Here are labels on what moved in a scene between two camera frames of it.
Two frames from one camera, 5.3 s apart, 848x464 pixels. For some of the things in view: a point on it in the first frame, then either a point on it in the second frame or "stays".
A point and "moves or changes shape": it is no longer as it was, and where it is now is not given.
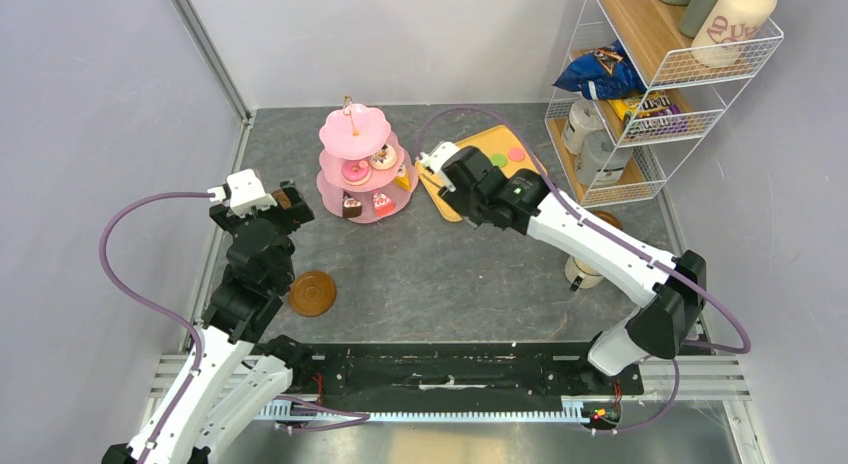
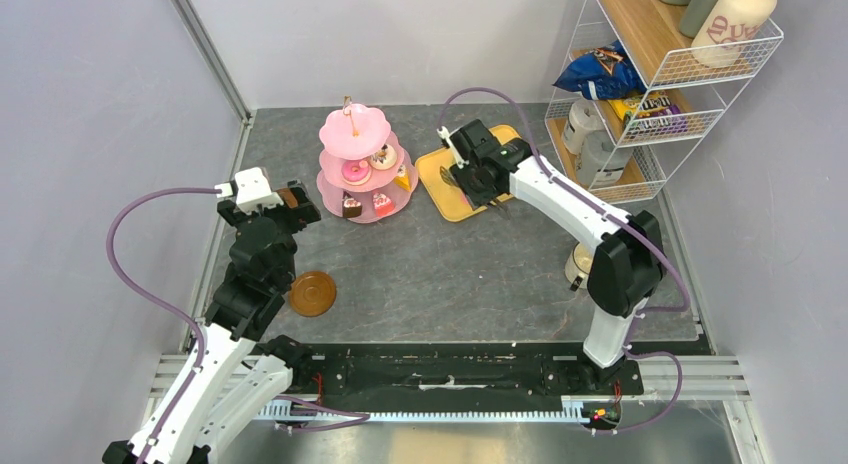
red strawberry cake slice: x=383 y=205 stays
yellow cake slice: x=403 y=180 stays
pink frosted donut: x=356 y=171 stays
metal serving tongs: x=441 y=189 moves or changes shape
